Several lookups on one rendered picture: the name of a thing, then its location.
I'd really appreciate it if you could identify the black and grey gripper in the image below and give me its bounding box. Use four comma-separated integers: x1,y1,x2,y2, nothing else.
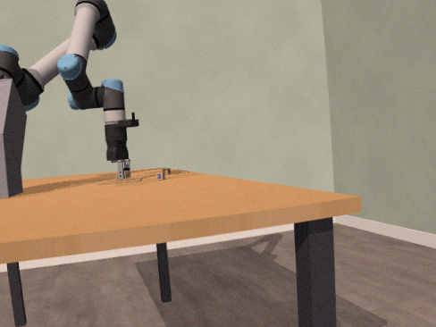
104,110,139,179

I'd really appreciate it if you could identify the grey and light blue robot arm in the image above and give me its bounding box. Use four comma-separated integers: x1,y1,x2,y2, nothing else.
0,0,125,112

